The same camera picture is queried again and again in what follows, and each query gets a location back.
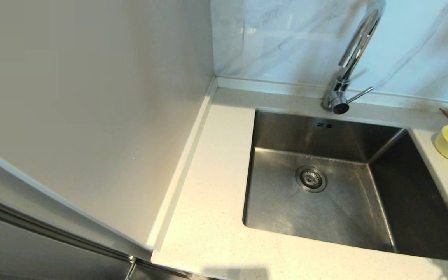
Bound chrome gooseneck faucet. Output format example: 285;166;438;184
322;0;387;115

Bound steel cabinet handle rail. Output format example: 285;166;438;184
0;192;137;280

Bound round metal drain strainer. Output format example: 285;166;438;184
295;166;327;193

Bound stainless steel sink basin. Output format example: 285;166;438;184
243;109;448;262

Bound tall grey cabinet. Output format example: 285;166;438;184
0;0;217;280

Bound speckled counter upstand strip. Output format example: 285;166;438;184
215;76;448;114
146;77;219;251

